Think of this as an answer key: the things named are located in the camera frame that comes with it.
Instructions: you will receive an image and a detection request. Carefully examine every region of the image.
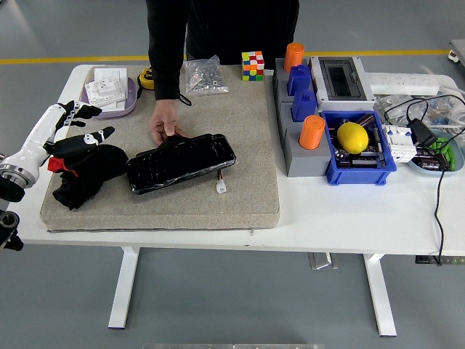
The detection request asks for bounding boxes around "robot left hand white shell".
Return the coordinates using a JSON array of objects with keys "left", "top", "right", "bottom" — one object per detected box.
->
[{"left": 1, "top": 100, "right": 116, "bottom": 182}]

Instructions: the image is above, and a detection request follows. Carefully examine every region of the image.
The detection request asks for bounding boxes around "person's right hand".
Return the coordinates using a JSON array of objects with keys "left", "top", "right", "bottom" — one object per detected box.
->
[{"left": 149, "top": 98, "right": 190, "bottom": 146}]

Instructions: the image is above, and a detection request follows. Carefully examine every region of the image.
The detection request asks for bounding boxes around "black film-wrapped panel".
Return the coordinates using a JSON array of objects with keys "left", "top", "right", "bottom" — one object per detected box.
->
[{"left": 126, "top": 133, "right": 237, "bottom": 196}]

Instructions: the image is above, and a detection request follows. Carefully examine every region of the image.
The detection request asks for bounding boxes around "black rag with red tag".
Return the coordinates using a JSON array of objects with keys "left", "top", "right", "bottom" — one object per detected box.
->
[{"left": 47, "top": 143, "right": 129, "bottom": 211}]

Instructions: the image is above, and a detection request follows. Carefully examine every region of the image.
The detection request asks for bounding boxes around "black desk height controller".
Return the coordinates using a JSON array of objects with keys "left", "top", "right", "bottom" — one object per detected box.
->
[{"left": 416, "top": 255, "right": 465, "bottom": 265}]

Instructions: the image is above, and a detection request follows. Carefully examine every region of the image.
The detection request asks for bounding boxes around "purple tray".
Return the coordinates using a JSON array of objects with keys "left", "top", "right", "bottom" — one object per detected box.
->
[{"left": 79, "top": 76, "right": 139, "bottom": 120}]

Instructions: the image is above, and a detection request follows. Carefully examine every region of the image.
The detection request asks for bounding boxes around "yellow tape measure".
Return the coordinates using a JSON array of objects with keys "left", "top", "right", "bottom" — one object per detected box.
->
[{"left": 137, "top": 68, "right": 153, "bottom": 99}]

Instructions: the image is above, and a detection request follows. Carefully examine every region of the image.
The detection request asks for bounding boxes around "white flat packet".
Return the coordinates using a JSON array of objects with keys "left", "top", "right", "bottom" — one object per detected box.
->
[{"left": 89, "top": 98, "right": 126, "bottom": 114}]

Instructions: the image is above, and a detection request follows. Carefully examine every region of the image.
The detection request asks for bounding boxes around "clear bag of screws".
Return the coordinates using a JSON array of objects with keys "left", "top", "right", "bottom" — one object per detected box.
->
[{"left": 183, "top": 55, "right": 230, "bottom": 97}]

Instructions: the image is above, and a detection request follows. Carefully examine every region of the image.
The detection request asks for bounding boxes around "grey-brown mat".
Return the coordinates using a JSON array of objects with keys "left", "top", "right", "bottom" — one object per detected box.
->
[{"left": 39, "top": 64, "right": 281, "bottom": 233}]

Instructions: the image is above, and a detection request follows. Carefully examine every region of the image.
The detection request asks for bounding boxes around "colourful puzzle cube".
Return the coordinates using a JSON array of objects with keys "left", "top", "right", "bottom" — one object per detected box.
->
[{"left": 241, "top": 50, "right": 265, "bottom": 82}]

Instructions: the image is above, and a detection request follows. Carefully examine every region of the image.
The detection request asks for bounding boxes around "person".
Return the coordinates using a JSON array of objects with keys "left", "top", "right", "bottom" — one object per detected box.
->
[{"left": 145, "top": 0, "right": 301, "bottom": 70}]

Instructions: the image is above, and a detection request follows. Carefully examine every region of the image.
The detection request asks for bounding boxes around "blue block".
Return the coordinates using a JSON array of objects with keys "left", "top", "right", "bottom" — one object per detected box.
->
[
  {"left": 292, "top": 89, "right": 319, "bottom": 123},
  {"left": 287, "top": 64, "right": 313, "bottom": 97}
]

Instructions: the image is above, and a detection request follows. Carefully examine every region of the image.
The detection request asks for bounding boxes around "orange cylinder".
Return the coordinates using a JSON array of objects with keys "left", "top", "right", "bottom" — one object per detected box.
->
[
  {"left": 298, "top": 115, "right": 326, "bottom": 151},
  {"left": 283, "top": 42, "right": 305, "bottom": 73}
]

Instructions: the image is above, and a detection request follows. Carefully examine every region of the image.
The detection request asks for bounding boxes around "grey block holder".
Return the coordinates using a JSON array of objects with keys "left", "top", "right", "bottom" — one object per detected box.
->
[{"left": 272, "top": 57, "right": 333, "bottom": 178}]

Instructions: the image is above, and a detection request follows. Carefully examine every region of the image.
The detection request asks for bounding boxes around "white grey distribution box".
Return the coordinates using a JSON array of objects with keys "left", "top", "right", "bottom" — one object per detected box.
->
[{"left": 309, "top": 55, "right": 376, "bottom": 113}]

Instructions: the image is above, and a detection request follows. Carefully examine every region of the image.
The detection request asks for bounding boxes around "white table leg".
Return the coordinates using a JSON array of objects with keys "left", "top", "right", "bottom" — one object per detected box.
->
[
  {"left": 363, "top": 253, "right": 397, "bottom": 337},
  {"left": 108, "top": 246, "right": 141, "bottom": 330}
]

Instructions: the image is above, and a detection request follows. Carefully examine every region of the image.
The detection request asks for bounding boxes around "yellow lemon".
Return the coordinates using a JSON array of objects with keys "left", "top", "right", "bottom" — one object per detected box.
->
[{"left": 336, "top": 121, "right": 370, "bottom": 153}]

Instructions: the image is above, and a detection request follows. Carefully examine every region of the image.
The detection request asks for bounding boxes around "blue plastic bin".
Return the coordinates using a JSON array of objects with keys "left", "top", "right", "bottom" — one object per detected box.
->
[{"left": 320, "top": 110, "right": 397, "bottom": 186}]

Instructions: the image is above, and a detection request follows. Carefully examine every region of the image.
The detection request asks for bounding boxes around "brown cylindrical component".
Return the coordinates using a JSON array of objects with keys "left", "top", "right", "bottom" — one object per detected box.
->
[{"left": 355, "top": 113, "right": 377, "bottom": 129}]

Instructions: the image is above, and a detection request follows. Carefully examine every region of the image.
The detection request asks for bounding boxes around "black electronic module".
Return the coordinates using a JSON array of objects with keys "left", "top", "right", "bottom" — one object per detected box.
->
[{"left": 337, "top": 152, "right": 386, "bottom": 170}]

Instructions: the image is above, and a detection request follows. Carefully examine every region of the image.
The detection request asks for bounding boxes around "grey metal floor plate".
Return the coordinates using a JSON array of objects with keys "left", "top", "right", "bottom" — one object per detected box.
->
[{"left": 308, "top": 252, "right": 339, "bottom": 270}]

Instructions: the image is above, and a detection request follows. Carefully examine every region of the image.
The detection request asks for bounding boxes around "clear bag of parts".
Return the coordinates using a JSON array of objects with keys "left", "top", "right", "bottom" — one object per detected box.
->
[{"left": 373, "top": 92, "right": 455, "bottom": 127}]

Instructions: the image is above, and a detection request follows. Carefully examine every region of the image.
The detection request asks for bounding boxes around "white circuit breaker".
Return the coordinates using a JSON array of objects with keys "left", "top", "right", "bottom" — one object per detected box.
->
[{"left": 381, "top": 124, "right": 418, "bottom": 164}]

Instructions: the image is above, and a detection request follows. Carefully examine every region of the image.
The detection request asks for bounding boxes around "white power strip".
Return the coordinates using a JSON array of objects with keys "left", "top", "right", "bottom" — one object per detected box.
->
[{"left": 365, "top": 72, "right": 440, "bottom": 96}]

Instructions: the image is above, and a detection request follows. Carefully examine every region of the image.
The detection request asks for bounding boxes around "dark relay module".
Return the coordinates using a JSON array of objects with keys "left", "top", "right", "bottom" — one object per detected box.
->
[{"left": 413, "top": 147, "right": 451, "bottom": 172}]

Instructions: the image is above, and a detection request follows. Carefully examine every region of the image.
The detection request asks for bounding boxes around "green terminal block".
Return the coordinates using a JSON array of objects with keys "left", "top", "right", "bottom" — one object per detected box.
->
[{"left": 430, "top": 137, "right": 458, "bottom": 172}]

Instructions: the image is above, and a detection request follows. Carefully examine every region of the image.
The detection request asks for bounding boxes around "light blue dish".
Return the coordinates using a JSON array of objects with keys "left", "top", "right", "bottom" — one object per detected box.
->
[{"left": 407, "top": 127, "right": 465, "bottom": 178}]

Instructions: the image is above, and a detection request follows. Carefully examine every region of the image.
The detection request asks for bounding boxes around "white cart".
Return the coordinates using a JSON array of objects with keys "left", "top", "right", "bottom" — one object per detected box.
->
[{"left": 448, "top": 39, "right": 465, "bottom": 66}]

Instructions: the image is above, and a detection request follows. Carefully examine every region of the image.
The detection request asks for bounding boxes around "white wall socket plate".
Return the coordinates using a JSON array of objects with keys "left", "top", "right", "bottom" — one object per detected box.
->
[{"left": 84, "top": 79, "right": 127, "bottom": 107}]

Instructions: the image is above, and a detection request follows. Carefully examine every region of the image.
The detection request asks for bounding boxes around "white switch box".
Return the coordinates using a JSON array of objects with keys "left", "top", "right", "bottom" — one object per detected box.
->
[{"left": 93, "top": 67, "right": 129, "bottom": 101}]

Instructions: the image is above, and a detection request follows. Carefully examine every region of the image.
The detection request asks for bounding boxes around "black power adapter with cord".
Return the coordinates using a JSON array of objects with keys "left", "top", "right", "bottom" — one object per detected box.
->
[{"left": 383, "top": 94, "right": 465, "bottom": 267}]

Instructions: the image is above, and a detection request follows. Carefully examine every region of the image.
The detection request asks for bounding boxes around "white cable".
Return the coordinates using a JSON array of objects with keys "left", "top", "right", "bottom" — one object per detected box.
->
[{"left": 437, "top": 78, "right": 465, "bottom": 134}]

